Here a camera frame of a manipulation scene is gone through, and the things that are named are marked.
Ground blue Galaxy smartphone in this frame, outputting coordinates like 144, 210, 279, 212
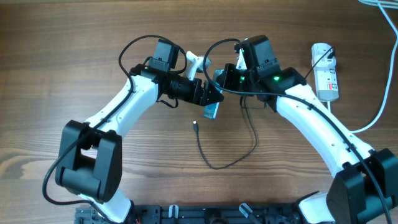
203, 69, 224, 119

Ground black USB charger cable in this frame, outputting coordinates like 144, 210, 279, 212
192, 47, 335, 170

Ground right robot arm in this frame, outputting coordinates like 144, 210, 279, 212
218, 35, 397, 223

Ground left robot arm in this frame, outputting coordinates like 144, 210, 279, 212
55, 37, 223, 223

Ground black charger plug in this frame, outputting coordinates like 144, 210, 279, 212
327, 47, 335, 59

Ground white power strip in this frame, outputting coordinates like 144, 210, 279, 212
311, 43, 339, 102

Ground left camera black cable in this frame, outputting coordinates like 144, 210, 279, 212
41, 34, 188, 207

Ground camera black cable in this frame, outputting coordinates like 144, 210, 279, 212
41, 34, 188, 207
201, 38, 393, 224

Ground right camera black cable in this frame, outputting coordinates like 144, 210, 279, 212
201, 38, 393, 224

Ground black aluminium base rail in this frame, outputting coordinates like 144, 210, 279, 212
73, 203, 302, 224

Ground white power strip cord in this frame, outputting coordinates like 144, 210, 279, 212
326, 0, 398, 134

